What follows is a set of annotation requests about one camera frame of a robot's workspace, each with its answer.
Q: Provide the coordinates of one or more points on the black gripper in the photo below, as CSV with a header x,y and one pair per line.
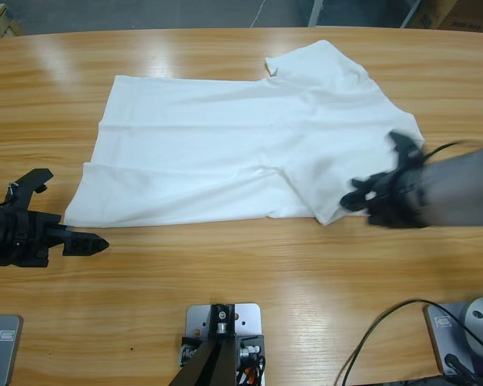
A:
x,y
398,201
20,237

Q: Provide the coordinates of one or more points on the white T-shirt with UNITREE print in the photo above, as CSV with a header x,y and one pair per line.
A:
x,y
225,161

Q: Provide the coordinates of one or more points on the black and silver clamp fitting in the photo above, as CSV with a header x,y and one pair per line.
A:
x,y
187,354

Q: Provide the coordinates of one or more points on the black block with silver connector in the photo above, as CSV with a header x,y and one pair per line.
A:
x,y
253,343

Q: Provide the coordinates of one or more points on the cardboard box with blue print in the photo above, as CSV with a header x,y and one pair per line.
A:
x,y
430,14

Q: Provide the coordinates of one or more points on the cardboard box with dark lettering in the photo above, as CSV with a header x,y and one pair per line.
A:
x,y
471,16

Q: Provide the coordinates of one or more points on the wooden pallet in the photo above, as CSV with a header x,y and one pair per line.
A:
x,y
2,20

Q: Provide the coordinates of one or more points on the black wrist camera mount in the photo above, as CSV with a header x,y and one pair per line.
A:
x,y
406,146
34,179

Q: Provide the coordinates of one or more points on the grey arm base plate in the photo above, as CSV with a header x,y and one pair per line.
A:
x,y
436,339
8,354

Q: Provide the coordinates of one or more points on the black bracket with silver bolt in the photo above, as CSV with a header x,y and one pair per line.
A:
x,y
221,321

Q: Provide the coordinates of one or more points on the white camera mounting plate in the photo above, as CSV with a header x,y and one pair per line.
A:
x,y
247,317

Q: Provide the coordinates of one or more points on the white metal frame leg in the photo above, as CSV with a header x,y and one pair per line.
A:
x,y
316,12
411,14

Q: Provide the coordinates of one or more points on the dark camera post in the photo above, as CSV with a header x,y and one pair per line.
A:
x,y
209,370

